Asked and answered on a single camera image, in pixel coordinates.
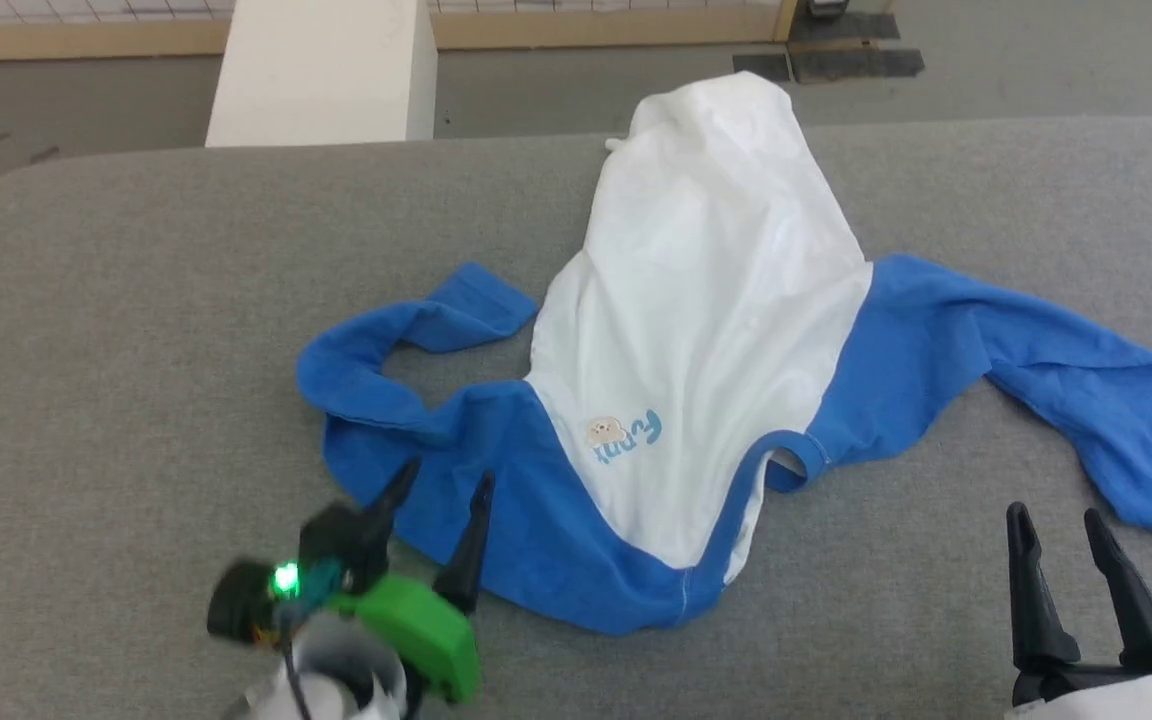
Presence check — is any small black floor mat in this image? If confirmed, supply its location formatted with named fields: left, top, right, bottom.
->
left=732, top=52, right=793, bottom=82

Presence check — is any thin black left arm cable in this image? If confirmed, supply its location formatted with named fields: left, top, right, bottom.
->
left=276, top=610, right=317, bottom=720

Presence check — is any wooden framed lemon print partition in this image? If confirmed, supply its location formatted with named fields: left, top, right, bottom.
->
left=0, top=0, right=799, bottom=64

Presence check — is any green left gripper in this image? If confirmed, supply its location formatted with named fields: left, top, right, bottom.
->
left=330, top=457, right=496, bottom=704

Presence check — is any white rectangular pillar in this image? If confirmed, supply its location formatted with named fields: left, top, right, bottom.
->
left=205, top=0, right=438, bottom=149

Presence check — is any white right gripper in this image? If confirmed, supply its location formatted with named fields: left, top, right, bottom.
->
left=1004, top=501, right=1152, bottom=720

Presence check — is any blue and white long-sleeve shirt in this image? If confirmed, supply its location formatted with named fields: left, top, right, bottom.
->
left=295, top=71, right=1152, bottom=639

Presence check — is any grey fabric sofa surface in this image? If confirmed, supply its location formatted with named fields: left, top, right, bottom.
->
left=0, top=114, right=1152, bottom=720

